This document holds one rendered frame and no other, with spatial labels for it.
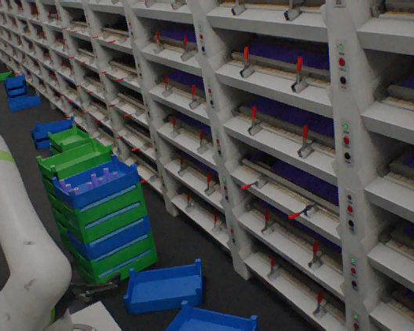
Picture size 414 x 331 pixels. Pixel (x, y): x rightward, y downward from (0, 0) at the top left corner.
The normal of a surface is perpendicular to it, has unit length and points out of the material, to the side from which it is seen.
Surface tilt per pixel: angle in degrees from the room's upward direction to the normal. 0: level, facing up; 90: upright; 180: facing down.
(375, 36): 110
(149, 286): 0
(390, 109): 20
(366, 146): 90
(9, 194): 25
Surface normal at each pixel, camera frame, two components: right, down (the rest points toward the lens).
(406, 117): -0.44, -0.74
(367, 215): 0.48, 0.27
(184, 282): -0.15, -0.91
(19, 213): 0.18, -0.81
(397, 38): -0.76, 0.61
